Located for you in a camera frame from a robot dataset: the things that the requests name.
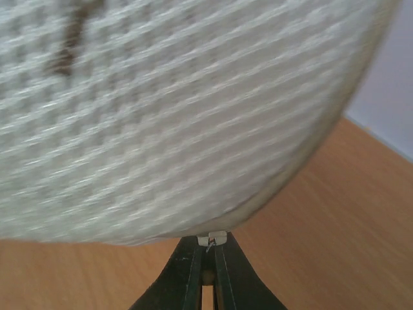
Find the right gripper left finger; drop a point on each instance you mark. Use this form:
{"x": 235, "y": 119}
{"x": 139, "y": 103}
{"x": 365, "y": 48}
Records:
{"x": 178, "y": 287}

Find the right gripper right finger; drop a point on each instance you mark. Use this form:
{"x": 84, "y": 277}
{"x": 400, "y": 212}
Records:
{"x": 236, "y": 285}

